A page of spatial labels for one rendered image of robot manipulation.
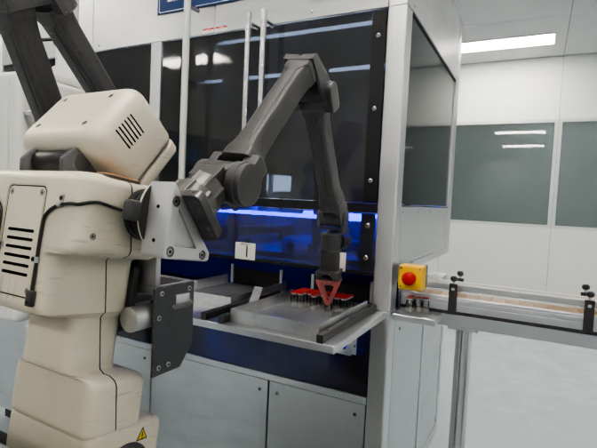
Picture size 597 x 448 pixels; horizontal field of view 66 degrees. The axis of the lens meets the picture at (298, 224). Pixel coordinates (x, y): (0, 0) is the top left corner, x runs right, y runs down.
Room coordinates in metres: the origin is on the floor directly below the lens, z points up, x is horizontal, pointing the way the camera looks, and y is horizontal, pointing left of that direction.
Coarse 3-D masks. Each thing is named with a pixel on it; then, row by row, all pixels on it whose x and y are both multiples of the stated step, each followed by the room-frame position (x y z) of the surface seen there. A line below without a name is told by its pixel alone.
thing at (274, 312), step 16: (256, 304) 1.31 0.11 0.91; (272, 304) 1.39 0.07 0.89; (288, 304) 1.43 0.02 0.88; (240, 320) 1.20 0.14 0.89; (256, 320) 1.17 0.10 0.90; (272, 320) 1.15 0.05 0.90; (288, 320) 1.13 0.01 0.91; (304, 320) 1.25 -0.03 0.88; (320, 320) 1.26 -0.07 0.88; (336, 320) 1.18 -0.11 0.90; (304, 336) 1.11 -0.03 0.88
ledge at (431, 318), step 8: (400, 312) 1.41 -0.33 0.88; (408, 312) 1.41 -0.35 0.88; (416, 312) 1.42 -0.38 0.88; (432, 312) 1.43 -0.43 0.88; (400, 320) 1.38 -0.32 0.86; (408, 320) 1.36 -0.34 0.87; (416, 320) 1.35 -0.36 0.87; (424, 320) 1.34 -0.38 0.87; (432, 320) 1.33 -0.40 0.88; (440, 320) 1.40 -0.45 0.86
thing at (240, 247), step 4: (236, 244) 1.65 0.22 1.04; (240, 244) 1.64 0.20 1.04; (244, 244) 1.63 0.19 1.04; (248, 244) 1.63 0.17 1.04; (252, 244) 1.62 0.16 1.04; (236, 248) 1.65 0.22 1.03; (240, 248) 1.64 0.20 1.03; (244, 248) 1.63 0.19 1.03; (248, 248) 1.63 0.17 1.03; (252, 248) 1.62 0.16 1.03; (236, 252) 1.65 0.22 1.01; (240, 252) 1.64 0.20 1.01; (244, 252) 1.63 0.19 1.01; (248, 252) 1.63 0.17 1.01; (252, 252) 1.62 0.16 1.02; (236, 256) 1.65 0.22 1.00; (240, 256) 1.64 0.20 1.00; (244, 256) 1.63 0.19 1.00; (248, 256) 1.63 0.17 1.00; (252, 256) 1.62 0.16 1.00
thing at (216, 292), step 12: (216, 276) 1.70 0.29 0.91; (204, 288) 1.62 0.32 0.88; (216, 288) 1.63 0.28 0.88; (228, 288) 1.64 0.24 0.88; (240, 288) 1.65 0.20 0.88; (252, 288) 1.66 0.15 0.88; (264, 288) 1.51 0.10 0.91; (276, 288) 1.58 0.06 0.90; (204, 300) 1.39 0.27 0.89; (216, 300) 1.37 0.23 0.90; (228, 300) 1.35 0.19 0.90
